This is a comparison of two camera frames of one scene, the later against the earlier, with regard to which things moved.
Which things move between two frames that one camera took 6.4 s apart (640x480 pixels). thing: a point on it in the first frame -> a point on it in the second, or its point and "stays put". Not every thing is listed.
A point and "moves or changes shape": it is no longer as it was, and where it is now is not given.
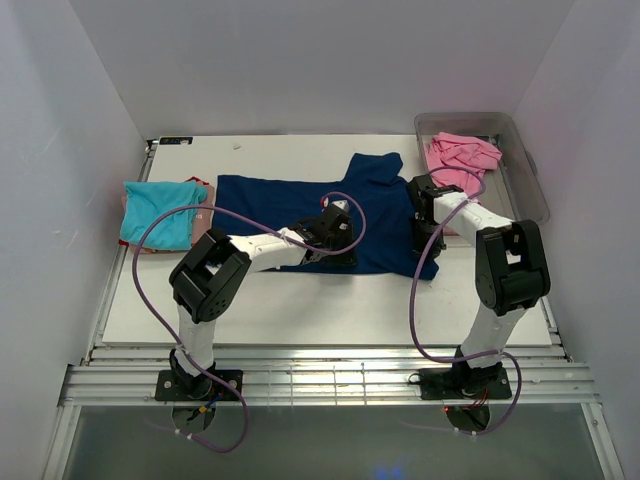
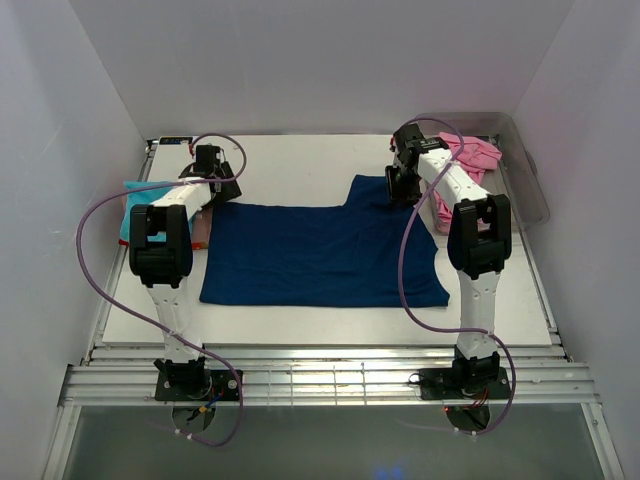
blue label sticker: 176,140 stays put
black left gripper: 347,258 -> 231,189
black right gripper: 437,246 -> 394,194
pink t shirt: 445,150 stays put
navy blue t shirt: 389,244 moves or changes shape
